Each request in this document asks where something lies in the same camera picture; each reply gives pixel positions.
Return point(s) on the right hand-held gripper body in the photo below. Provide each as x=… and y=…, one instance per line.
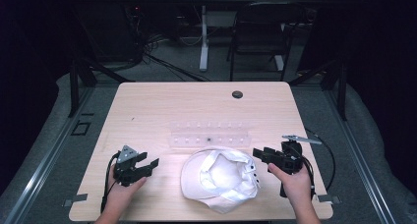
x=290, y=160

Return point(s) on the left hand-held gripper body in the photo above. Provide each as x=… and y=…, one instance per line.
x=126, y=173

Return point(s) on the person's right hand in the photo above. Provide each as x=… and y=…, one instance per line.
x=296, y=186

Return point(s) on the black metal stand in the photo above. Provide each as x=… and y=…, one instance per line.
x=341, y=86
x=82, y=76

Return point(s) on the clear acrylic rack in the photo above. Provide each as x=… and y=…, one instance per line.
x=209, y=134

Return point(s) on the white desk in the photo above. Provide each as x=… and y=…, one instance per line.
x=204, y=37

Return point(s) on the black chair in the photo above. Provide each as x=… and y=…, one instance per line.
x=262, y=34

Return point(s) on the grey metal table bracket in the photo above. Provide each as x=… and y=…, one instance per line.
x=329, y=198
x=75, y=199

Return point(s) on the person's left hand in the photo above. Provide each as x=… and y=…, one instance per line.
x=119, y=193

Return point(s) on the white baseball cap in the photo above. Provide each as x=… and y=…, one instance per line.
x=219, y=181

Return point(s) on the aluminium floor rail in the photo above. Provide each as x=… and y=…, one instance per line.
x=357, y=152
x=49, y=158

